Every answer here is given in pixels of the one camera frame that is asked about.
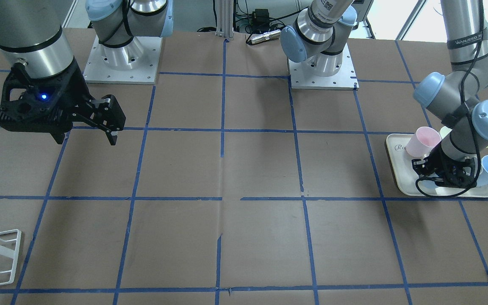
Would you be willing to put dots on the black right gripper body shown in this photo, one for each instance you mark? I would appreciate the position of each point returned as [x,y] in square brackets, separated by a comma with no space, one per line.
[76,86]

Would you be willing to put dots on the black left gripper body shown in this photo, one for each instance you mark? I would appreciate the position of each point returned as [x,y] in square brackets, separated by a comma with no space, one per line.
[450,163]

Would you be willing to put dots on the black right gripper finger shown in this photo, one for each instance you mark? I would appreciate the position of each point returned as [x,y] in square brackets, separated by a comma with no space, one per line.
[60,138]
[104,114]

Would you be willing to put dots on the light blue plastic cup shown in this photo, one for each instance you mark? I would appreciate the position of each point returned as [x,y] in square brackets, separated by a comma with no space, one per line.
[427,184]

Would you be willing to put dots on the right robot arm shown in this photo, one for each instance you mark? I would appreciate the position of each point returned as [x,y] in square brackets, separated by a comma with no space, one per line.
[31,33]

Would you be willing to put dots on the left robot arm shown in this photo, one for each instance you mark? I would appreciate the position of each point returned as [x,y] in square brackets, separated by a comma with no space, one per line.
[319,35]

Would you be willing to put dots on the pink plastic cup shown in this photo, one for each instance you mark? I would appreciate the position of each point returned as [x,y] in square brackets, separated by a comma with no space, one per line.
[422,142]

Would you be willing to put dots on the cream white plastic cup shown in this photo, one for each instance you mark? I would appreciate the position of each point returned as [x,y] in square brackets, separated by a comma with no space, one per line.
[444,132]

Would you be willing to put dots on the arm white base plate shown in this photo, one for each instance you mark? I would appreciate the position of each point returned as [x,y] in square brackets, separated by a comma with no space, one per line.
[136,63]
[322,71]

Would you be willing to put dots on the silver aluminium frame post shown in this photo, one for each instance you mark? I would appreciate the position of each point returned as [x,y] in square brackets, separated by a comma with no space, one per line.
[224,18]

